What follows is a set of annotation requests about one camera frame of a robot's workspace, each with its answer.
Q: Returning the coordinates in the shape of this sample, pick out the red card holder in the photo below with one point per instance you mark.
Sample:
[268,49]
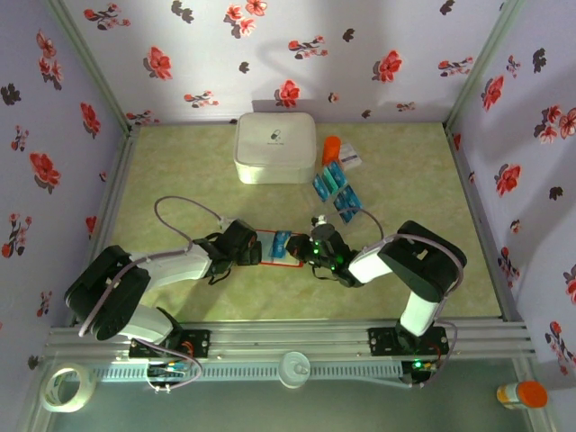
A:
[265,263]

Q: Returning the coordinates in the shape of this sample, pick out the teal credit card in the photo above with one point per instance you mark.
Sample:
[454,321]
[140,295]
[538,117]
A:
[338,172]
[280,245]
[329,177]
[353,204]
[344,209]
[320,185]

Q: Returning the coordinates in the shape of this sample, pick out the group of blue packets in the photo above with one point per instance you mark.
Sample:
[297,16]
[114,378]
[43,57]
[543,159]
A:
[335,191]

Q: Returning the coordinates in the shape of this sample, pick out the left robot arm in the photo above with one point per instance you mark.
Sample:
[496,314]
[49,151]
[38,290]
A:
[108,292]

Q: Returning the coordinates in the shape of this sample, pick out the aluminium base beam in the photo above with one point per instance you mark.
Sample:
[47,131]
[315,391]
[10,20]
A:
[288,335]

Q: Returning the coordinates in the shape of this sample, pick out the white medicine case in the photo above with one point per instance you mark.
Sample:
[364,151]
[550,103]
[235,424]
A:
[274,148]

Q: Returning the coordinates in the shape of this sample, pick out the orange pill bottle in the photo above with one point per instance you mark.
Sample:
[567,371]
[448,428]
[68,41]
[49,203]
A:
[332,150]

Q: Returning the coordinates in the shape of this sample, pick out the small white medicine box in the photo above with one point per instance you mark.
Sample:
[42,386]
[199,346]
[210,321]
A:
[350,156]

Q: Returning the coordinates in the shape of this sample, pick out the green circuit board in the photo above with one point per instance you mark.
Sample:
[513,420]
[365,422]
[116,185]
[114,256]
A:
[168,371]

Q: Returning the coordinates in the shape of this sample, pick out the small black controller box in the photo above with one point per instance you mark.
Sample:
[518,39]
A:
[420,371]

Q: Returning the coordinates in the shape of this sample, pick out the clear tape roll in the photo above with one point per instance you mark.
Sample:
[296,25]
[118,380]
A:
[88,386]

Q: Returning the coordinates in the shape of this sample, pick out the yellow bottle with orange cap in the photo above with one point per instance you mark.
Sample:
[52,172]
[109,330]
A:
[531,395]

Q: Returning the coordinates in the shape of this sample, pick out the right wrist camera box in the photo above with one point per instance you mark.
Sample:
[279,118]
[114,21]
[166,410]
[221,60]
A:
[324,231]

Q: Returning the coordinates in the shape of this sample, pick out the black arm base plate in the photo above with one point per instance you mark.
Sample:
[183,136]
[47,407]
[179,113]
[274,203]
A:
[198,344]
[382,342]

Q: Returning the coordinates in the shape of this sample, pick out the aluminium corner post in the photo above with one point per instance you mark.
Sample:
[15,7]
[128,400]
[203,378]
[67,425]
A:
[483,58]
[92,58]

